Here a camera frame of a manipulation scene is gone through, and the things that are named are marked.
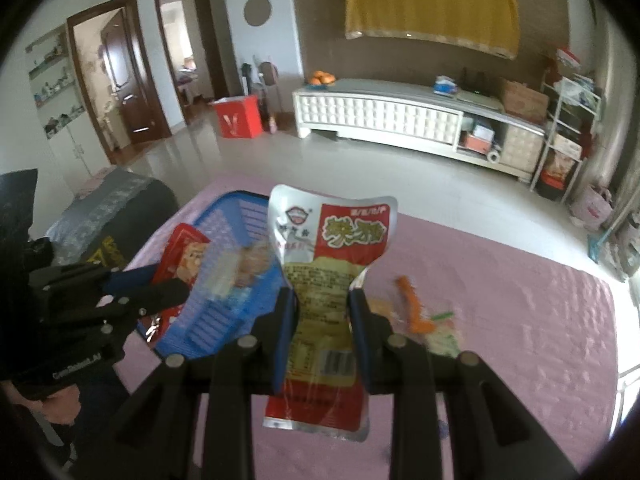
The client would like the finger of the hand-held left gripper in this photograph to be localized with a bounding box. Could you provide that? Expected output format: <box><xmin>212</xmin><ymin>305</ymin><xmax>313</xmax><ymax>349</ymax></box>
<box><xmin>95</xmin><ymin>277</ymin><xmax>194</xmax><ymax>334</ymax></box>
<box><xmin>30</xmin><ymin>262</ymin><xmax>161</xmax><ymax>292</ymax></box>

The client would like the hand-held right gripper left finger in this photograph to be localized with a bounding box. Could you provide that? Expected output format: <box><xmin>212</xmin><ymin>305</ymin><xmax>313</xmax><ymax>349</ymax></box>
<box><xmin>75</xmin><ymin>286</ymin><xmax>301</xmax><ymax>480</ymax></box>

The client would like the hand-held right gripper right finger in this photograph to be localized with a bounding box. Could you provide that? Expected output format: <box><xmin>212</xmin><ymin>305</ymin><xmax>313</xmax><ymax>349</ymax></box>
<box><xmin>347</xmin><ymin>289</ymin><xmax>576</xmax><ymax>480</ymax></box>

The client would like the small red snack packet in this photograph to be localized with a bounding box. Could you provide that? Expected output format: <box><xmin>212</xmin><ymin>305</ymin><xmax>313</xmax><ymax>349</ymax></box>
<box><xmin>146</xmin><ymin>222</ymin><xmax>212</xmax><ymax>343</ymax></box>

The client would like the blue plastic basket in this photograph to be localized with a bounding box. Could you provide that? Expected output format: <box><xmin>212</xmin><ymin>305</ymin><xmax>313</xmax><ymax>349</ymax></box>
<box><xmin>145</xmin><ymin>190</ymin><xmax>286</xmax><ymax>361</ymax></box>

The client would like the large red yellow snack packet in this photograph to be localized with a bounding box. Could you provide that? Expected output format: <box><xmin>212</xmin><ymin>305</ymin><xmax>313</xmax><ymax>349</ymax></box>
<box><xmin>263</xmin><ymin>184</ymin><xmax>399</xmax><ymax>442</ymax></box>

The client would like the clear snack bag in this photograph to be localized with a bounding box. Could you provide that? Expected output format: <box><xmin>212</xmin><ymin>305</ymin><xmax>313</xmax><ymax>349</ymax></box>
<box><xmin>372</xmin><ymin>275</ymin><xmax>463</xmax><ymax>358</ymax></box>

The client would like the dark bag with yellow print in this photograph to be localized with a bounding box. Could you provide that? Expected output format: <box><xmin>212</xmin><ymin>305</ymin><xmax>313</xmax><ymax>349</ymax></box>
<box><xmin>85</xmin><ymin>237</ymin><xmax>128</xmax><ymax>268</ymax></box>

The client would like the dark sofa with lace cover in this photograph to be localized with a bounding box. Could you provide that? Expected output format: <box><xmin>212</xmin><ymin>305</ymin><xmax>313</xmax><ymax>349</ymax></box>
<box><xmin>45</xmin><ymin>167</ymin><xmax>180</xmax><ymax>268</ymax></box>

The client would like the red gift bag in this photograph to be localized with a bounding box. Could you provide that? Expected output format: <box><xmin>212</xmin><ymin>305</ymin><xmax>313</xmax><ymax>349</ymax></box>
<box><xmin>210</xmin><ymin>94</ymin><xmax>265</xmax><ymax>139</ymax></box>

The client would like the brown wooden door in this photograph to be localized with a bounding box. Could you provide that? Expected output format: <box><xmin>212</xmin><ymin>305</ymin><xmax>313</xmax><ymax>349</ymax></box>
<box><xmin>67</xmin><ymin>0</ymin><xmax>172</xmax><ymax>163</ymax></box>

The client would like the glass display shelf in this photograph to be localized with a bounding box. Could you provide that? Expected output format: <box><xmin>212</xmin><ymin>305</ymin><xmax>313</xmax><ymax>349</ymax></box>
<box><xmin>25</xmin><ymin>25</ymin><xmax>86</xmax><ymax>141</ymax></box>

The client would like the orange box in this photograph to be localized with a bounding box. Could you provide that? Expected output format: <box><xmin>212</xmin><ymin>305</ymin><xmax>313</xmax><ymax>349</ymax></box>
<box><xmin>460</xmin><ymin>131</ymin><xmax>493</xmax><ymax>155</ymax></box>

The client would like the white tufted media cabinet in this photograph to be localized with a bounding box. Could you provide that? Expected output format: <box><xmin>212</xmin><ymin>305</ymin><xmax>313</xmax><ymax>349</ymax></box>
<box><xmin>292</xmin><ymin>78</ymin><xmax>547</xmax><ymax>181</ymax></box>

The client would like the red package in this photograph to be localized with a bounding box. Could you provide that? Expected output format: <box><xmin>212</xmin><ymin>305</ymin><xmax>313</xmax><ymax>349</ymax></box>
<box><xmin>539</xmin><ymin>152</ymin><xmax>576</xmax><ymax>201</ymax></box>

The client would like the pink tote bag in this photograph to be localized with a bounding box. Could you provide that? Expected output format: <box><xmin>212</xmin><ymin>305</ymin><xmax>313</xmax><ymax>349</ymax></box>
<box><xmin>570</xmin><ymin>183</ymin><xmax>615</xmax><ymax>232</ymax></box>

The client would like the green folded cloth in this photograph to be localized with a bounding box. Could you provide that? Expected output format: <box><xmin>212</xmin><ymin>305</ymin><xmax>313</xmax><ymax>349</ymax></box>
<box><xmin>455</xmin><ymin>89</ymin><xmax>501</xmax><ymax>108</ymax></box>

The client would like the black router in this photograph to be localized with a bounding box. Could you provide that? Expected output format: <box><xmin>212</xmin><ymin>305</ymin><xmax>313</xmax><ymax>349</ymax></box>
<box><xmin>459</xmin><ymin>66</ymin><xmax>490</xmax><ymax>95</ymax></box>

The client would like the cardboard box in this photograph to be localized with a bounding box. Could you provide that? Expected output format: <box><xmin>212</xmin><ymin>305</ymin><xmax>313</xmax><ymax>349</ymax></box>
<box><xmin>500</xmin><ymin>77</ymin><xmax>550</xmax><ymax>122</ymax></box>

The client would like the white metal shelf rack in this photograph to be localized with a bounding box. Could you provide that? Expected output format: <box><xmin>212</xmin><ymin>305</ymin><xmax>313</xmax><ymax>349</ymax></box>
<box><xmin>530</xmin><ymin>72</ymin><xmax>603</xmax><ymax>203</ymax></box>

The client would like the standing air conditioner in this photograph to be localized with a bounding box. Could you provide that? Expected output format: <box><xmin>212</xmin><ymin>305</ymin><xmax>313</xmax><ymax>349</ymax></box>
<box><xmin>592</xmin><ymin>20</ymin><xmax>636</xmax><ymax>196</ymax></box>

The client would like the yellow cloth cover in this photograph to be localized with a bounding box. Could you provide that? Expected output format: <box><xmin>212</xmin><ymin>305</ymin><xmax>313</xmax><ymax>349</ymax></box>
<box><xmin>345</xmin><ymin>0</ymin><xmax>521</xmax><ymax>59</ymax></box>

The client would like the brown doorway frame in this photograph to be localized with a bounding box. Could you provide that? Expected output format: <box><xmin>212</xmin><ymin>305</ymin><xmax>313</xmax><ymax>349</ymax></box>
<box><xmin>153</xmin><ymin>0</ymin><xmax>230</xmax><ymax>126</ymax></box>

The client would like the brown round wall decoration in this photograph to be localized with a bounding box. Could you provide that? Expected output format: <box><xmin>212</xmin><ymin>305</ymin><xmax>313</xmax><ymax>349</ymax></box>
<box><xmin>243</xmin><ymin>0</ymin><xmax>273</xmax><ymax>27</ymax></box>

